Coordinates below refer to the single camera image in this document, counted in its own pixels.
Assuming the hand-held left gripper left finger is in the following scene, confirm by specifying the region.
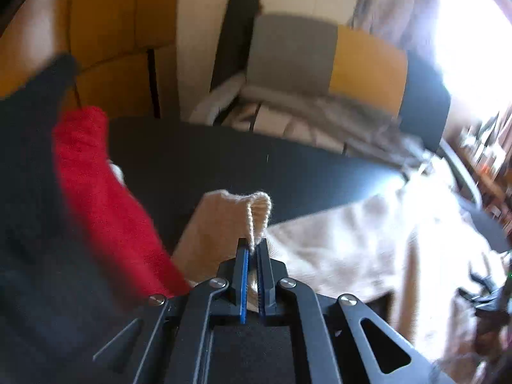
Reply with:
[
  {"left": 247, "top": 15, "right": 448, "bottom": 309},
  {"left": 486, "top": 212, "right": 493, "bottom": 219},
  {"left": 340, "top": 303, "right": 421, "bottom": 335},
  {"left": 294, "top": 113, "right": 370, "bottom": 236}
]
[{"left": 79, "top": 238, "right": 251, "bottom": 384}]

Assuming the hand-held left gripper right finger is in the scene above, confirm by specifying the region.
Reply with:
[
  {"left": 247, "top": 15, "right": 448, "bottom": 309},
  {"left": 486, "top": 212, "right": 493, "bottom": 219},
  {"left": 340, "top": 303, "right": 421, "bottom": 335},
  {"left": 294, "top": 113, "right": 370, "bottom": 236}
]
[{"left": 256, "top": 239, "right": 457, "bottom": 384}]

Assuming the beige knit sweater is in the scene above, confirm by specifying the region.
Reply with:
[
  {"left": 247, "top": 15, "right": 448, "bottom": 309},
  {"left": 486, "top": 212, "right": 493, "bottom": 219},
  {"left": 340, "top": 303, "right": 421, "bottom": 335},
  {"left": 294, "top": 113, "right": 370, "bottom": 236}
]
[{"left": 171, "top": 160, "right": 512, "bottom": 384}]

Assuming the red knit garment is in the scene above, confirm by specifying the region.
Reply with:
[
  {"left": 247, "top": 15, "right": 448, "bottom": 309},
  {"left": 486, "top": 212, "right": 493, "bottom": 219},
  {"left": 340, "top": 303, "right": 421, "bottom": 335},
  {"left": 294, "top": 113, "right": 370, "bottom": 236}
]
[{"left": 52, "top": 106, "right": 193, "bottom": 299}]

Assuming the grey blanket on chair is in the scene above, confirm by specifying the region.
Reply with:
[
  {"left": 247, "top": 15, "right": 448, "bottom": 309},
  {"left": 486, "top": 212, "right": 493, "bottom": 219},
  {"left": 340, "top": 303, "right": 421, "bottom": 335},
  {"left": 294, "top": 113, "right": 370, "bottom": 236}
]
[{"left": 222, "top": 100, "right": 348, "bottom": 156}]

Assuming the cluster of jars and boxes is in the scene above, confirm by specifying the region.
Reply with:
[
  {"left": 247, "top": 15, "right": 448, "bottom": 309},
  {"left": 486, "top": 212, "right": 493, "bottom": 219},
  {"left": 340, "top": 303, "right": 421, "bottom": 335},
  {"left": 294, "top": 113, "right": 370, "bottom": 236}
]
[{"left": 460, "top": 114, "right": 512, "bottom": 180}]

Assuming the pale knit cloth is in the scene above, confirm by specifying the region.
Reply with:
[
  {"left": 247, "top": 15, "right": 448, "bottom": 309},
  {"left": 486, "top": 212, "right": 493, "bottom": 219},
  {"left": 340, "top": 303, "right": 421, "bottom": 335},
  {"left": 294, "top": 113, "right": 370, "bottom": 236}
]
[{"left": 107, "top": 161, "right": 125, "bottom": 187}]

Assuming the grey hooded garment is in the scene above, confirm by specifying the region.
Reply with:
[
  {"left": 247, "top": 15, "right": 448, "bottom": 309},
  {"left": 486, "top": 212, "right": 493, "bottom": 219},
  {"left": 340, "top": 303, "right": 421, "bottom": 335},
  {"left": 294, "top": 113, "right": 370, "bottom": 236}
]
[{"left": 188, "top": 74, "right": 433, "bottom": 169}]

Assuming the black garment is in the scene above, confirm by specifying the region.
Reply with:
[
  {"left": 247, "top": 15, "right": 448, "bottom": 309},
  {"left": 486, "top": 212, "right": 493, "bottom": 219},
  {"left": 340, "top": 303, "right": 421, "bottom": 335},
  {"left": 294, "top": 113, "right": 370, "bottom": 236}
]
[{"left": 0, "top": 54, "right": 188, "bottom": 384}]

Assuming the grey yellow blue armchair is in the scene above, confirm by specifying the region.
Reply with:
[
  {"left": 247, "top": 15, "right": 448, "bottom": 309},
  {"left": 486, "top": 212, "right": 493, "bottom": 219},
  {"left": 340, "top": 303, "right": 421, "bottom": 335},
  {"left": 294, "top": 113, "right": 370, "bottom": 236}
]
[{"left": 210, "top": 0, "right": 486, "bottom": 209}]

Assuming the bright window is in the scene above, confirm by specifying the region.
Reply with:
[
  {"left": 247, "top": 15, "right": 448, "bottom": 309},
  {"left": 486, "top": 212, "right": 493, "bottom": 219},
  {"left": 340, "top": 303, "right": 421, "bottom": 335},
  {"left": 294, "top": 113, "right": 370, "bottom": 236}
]
[{"left": 436, "top": 0, "right": 512, "bottom": 121}]

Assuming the pale patterned curtain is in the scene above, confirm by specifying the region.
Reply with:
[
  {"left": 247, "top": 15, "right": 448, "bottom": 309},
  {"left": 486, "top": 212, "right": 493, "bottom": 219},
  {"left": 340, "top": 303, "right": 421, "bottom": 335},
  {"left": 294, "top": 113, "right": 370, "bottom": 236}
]
[{"left": 348, "top": 0, "right": 449, "bottom": 60}]

